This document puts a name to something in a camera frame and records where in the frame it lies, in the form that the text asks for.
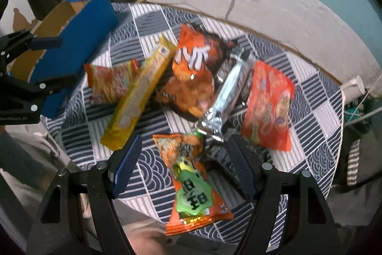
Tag blue cardboard box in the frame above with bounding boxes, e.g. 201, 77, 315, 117
1, 0, 118, 118

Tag orange fries snack bag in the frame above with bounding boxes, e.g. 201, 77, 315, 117
84, 59, 140, 105

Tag long yellow cracker pack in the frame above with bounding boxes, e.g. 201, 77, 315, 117
100, 36, 176, 151

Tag orange green snack bag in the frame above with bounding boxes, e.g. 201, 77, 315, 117
152, 133, 234, 236

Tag red snack bag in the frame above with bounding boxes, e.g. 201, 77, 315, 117
242, 61, 295, 152

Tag silver black snack pack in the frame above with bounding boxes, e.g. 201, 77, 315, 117
195, 49, 255, 142

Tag large orange snack bag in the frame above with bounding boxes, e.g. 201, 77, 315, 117
155, 23, 237, 122

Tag navy white patterned tablecloth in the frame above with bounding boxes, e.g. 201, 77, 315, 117
45, 3, 344, 227

